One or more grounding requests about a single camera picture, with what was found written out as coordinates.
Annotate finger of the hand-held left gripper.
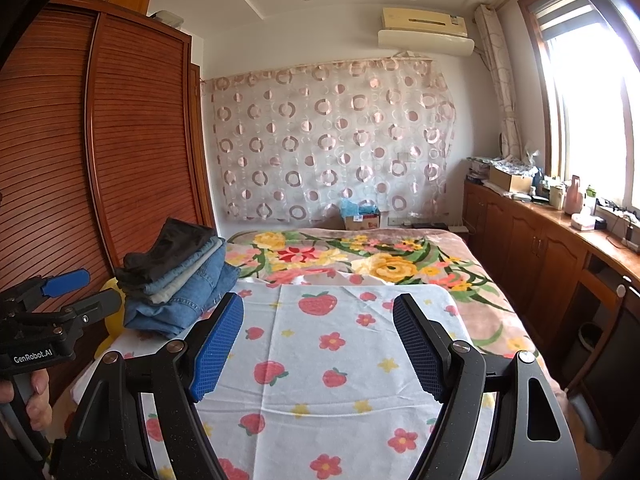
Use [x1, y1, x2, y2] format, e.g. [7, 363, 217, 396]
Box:
[15, 288, 124, 347]
[0, 269, 91, 311]

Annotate olive grey folded pants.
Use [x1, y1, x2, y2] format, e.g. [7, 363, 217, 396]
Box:
[147, 260, 221, 307]

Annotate small labelled cardboard box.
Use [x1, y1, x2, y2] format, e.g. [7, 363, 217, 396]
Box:
[342, 210, 382, 231]

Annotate strawberry printed bed sheet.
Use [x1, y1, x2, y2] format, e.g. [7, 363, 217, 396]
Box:
[97, 282, 496, 480]

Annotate tied patterned window curtain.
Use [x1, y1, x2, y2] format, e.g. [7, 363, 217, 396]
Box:
[474, 4, 523, 161]

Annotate person's left hand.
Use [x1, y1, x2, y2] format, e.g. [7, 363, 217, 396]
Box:
[0, 367, 54, 432]

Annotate window roller blind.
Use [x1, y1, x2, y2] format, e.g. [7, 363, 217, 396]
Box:
[530, 0, 608, 38]

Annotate yellow plush toy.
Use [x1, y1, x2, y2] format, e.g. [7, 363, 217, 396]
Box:
[95, 280, 127, 359]

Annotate long wooden cabinet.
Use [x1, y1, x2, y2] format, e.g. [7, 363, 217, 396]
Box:
[462, 180, 640, 391]

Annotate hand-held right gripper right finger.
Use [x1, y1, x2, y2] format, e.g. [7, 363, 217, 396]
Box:
[392, 293, 583, 480]

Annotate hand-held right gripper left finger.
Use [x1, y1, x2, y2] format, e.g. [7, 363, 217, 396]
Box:
[50, 291, 246, 480]

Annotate open cardboard box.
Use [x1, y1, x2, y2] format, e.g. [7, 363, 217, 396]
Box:
[489, 165, 533, 192]

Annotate white air conditioner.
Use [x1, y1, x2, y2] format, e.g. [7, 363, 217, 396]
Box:
[377, 6, 476, 57]

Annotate dark waste bin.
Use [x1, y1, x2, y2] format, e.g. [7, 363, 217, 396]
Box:
[577, 322, 606, 361]

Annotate circle patterned wall curtain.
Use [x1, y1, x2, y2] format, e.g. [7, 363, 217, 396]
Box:
[200, 55, 458, 223]

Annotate wooden framed window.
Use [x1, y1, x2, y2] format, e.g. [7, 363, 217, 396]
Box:
[517, 0, 640, 256]

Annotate white tissue box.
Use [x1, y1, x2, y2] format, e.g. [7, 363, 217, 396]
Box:
[570, 212, 608, 232]

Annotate wooden louvered wardrobe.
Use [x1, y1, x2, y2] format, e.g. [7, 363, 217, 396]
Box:
[0, 0, 218, 411]

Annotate blue denim folded jeans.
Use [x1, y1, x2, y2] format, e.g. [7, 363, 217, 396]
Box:
[124, 255, 242, 338]

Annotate floral blanket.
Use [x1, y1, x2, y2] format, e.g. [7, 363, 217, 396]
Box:
[220, 227, 541, 361]

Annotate black pants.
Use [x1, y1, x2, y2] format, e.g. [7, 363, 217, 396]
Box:
[122, 217, 218, 281]

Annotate grey-blue folded jeans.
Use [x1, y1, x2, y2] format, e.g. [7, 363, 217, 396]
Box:
[117, 237, 224, 297]

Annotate blue plastic bag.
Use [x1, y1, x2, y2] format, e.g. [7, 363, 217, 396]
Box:
[341, 197, 376, 217]

